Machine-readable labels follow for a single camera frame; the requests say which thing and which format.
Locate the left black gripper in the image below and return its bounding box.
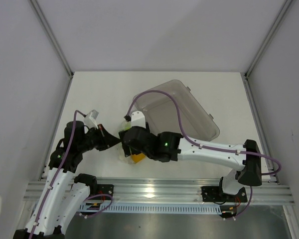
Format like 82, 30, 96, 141
78, 123, 121, 152

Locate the orange toy fruit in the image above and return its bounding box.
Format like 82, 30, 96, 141
131, 153, 146, 164

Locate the clear dotted zip top bag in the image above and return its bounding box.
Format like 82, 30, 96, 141
116, 119, 147, 165

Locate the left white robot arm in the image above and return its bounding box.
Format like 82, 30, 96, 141
13, 120, 120, 239

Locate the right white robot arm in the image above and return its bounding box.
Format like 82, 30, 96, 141
119, 126, 262, 201

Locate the clear grey plastic bin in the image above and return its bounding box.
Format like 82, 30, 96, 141
133, 80, 220, 141

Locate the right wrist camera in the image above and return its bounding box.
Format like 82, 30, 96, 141
124, 111, 146, 129

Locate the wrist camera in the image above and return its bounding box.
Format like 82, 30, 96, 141
124, 111, 146, 129
84, 110, 99, 128

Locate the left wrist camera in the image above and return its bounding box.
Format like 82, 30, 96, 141
84, 110, 99, 128

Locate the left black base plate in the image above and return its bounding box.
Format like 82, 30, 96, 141
96, 184, 114, 201

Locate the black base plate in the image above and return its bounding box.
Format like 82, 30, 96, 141
96, 184, 114, 201
201, 186, 248, 205

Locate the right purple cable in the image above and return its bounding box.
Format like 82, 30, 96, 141
124, 91, 283, 176

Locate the white slotted cable duct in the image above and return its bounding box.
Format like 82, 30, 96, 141
59, 203, 222, 215

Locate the left aluminium frame post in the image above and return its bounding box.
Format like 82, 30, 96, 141
28, 0, 74, 78

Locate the aluminium frame post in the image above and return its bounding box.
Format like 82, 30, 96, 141
28, 0, 74, 78
244, 0, 296, 78

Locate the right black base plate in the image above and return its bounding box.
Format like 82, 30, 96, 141
201, 186, 248, 205

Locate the right aluminium frame post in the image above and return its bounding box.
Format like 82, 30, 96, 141
244, 0, 296, 78

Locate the aluminium mounting rail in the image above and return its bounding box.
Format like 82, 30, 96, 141
23, 177, 295, 206

